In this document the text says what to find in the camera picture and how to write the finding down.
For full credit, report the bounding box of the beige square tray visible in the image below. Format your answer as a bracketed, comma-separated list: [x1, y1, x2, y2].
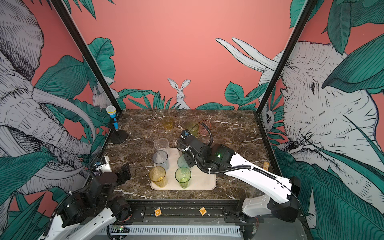
[150, 148, 217, 191]

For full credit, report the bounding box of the teal frosted glass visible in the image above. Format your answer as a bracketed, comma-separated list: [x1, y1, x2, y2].
[177, 156, 189, 168]

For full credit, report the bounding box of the tall light green glass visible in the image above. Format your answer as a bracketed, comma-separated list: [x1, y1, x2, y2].
[175, 167, 192, 189]

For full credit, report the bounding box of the blue grey plastic glass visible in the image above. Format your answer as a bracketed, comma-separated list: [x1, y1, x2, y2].
[153, 150, 169, 171]

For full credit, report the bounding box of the amber plastic glass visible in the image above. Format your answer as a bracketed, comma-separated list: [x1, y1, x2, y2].
[149, 166, 168, 188]

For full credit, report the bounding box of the clear plastic glass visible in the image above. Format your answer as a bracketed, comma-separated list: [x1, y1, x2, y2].
[154, 138, 169, 152]

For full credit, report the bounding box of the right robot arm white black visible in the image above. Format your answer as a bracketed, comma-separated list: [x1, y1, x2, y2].
[177, 130, 301, 223]

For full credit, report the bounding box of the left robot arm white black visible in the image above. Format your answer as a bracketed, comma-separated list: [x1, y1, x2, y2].
[39, 164, 133, 240]

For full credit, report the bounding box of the pink plastic glass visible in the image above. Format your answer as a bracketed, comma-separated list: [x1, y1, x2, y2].
[199, 121, 211, 137]

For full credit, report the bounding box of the green plastic glass short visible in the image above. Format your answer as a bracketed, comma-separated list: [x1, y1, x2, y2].
[187, 122, 199, 137]

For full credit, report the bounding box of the toy microphone on stand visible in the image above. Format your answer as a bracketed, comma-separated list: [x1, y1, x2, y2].
[106, 105, 128, 144]

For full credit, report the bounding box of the small wooden block right edge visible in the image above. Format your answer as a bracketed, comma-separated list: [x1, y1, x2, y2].
[263, 162, 270, 172]

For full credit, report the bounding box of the yellow plastic glass front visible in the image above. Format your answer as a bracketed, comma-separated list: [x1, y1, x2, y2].
[162, 117, 174, 131]

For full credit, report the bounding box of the black front rail base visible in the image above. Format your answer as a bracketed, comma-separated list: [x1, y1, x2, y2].
[127, 199, 272, 224]

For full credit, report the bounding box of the right black frame post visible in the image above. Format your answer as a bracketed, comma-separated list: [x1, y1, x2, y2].
[256, 0, 318, 117]

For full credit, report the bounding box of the black frame post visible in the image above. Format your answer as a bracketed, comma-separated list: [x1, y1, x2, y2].
[256, 0, 318, 117]
[50, 0, 122, 115]

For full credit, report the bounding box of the left black frame post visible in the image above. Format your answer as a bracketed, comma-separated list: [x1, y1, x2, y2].
[50, 0, 122, 115]

